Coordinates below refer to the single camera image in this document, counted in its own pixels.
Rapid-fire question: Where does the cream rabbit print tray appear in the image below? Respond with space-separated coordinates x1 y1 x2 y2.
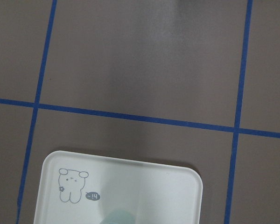
34 151 203 224

